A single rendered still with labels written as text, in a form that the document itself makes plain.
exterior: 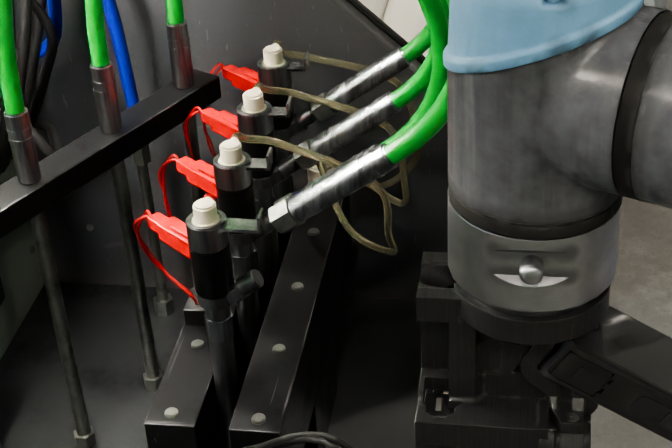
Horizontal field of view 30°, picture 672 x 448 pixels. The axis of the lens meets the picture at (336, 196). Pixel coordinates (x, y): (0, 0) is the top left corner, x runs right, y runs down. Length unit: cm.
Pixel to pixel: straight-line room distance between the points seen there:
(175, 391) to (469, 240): 44
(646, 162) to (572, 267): 7
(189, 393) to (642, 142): 53
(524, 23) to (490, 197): 8
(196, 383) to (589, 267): 46
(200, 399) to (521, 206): 46
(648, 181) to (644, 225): 241
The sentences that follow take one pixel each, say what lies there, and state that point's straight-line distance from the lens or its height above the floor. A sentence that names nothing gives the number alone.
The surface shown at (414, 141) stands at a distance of 79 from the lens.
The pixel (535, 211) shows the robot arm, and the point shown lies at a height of 131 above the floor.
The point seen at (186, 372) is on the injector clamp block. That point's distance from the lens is 95.
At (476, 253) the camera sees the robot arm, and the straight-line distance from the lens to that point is 54.
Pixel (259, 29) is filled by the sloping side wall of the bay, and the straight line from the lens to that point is 113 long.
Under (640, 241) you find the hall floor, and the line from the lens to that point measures 284.
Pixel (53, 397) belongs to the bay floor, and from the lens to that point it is 119.
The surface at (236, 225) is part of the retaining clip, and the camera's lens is 85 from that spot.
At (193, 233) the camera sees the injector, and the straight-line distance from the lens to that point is 85.
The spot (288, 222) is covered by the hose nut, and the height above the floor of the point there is 113.
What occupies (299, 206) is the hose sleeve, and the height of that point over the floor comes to 114.
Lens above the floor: 159
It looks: 32 degrees down
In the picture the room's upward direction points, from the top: 3 degrees counter-clockwise
